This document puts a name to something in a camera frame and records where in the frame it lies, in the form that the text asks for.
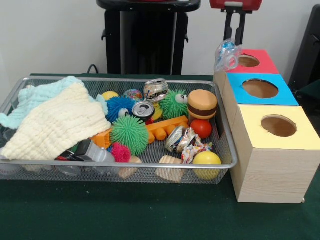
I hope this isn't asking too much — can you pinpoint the large yellow ball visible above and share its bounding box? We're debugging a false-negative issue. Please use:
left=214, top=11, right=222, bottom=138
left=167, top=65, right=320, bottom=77
left=192, top=150, right=223, bottom=181

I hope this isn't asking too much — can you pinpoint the neighbouring green covered table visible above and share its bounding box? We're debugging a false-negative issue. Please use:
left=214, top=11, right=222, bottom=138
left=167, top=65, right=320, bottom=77
left=294, top=82, right=320, bottom=117

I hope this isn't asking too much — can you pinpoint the wooden box with three holes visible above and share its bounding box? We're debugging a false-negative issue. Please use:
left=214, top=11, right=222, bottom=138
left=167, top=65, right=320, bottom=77
left=213, top=48, right=320, bottom=204

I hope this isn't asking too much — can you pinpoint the light blue waffle cloth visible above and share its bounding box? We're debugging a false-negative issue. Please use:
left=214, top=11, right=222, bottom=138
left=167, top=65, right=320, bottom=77
left=0, top=76, right=110, bottom=130

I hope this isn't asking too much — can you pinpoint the shallow wire mesh bin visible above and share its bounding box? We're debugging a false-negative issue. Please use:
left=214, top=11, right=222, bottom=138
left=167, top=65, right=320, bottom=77
left=0, top=76, right=238, bottom=185

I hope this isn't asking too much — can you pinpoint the black looped cable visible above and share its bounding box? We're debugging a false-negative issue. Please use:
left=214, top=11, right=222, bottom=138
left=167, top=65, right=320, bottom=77
left=86, top=64, right=101, bottom=75

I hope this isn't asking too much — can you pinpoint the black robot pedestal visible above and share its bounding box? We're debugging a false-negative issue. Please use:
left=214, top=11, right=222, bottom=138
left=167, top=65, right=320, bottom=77
left=96, top=0, right=202, bottom=75

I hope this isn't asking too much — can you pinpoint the black soda can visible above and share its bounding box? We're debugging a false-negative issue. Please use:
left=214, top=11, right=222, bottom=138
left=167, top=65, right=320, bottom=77
left=131, top=100, right=156, bottom=123

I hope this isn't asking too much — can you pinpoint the crushed clear plastic bottle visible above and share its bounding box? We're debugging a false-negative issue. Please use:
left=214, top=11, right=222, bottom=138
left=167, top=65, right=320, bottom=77
left=214, top=38, right=243, bottom=72

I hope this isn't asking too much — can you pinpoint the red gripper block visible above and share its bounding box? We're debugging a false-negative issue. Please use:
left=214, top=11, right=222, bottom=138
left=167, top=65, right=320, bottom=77
left=209, top=0, right=263, bottom=45

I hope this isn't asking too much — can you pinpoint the toy burger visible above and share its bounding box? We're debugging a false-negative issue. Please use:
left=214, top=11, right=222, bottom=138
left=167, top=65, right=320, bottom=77
left=187, top=89, right=219, bottom=121

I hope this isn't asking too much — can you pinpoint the plain green spiky ball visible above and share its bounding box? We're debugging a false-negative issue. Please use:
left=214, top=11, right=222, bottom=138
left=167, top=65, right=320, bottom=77
left=110, top=115, right=150, bottom=156

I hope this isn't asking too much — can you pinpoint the dark green table cloth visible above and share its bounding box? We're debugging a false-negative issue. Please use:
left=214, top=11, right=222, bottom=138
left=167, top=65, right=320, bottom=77
left=0, top=72, right=320, bottom=240

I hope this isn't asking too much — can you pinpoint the green spiky ball with eyes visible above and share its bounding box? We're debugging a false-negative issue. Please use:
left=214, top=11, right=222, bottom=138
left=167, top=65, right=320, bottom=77
left=159, top=89, right=190, bottom=120

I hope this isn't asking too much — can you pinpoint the blue spiky ball with eyes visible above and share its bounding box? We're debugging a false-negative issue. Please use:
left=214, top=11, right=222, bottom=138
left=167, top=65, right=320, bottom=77
left=106, top=96, right=137, bottom=125

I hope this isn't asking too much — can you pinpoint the cream waffle cloth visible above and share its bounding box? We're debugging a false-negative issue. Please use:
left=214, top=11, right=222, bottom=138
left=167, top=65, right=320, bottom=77
left=0, top=82, right=112, bottom=161

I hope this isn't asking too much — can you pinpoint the black chair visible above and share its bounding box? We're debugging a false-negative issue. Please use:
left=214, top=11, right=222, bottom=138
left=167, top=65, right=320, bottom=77
left=288, top=4, right=320, bottom=87

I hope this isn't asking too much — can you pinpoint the red tomato ball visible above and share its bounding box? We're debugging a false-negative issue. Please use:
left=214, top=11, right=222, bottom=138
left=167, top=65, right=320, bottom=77
left=189, top=119, right=213, bottom=140

